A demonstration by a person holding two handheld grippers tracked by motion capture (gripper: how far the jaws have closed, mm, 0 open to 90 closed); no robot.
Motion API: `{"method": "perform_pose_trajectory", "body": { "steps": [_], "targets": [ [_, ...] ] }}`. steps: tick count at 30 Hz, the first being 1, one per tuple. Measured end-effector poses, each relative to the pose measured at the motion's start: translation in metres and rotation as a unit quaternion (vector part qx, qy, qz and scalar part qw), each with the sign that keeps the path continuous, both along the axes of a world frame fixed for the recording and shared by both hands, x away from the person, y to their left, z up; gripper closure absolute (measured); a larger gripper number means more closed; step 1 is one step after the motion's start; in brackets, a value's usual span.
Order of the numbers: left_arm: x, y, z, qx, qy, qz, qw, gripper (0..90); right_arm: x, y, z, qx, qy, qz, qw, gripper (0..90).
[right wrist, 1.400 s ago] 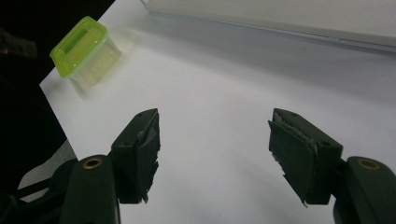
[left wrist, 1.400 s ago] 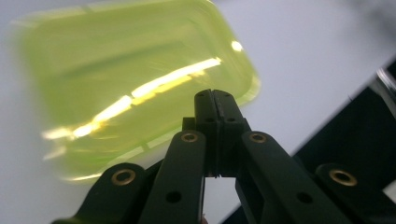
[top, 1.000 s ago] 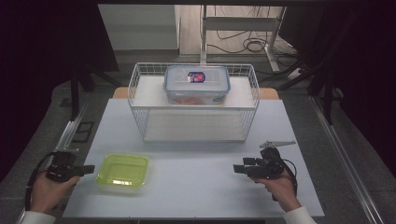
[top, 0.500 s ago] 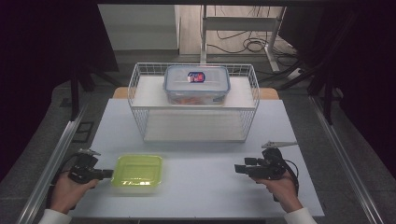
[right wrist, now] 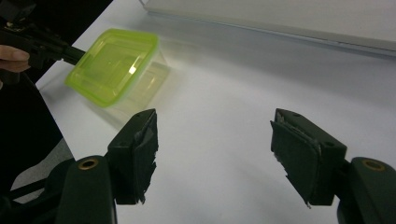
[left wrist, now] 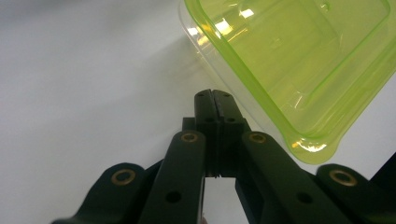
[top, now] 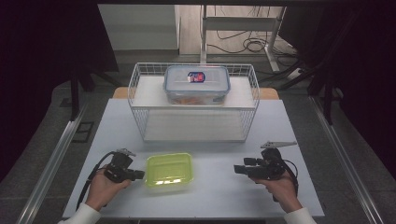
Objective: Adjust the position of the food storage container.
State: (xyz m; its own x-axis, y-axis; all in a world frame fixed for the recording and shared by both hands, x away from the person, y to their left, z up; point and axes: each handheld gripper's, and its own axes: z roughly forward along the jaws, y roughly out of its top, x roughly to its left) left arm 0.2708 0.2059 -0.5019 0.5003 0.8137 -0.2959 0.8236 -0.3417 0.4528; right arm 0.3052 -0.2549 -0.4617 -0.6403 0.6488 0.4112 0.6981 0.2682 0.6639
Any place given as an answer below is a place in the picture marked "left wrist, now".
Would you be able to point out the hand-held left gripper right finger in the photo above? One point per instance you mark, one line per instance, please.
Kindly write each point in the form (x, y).
(229, 124)

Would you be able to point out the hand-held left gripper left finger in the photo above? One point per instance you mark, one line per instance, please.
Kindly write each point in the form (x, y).
(205, 124)

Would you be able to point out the clear container with green lid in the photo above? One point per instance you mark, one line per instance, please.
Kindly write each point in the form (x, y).
(295, 62)

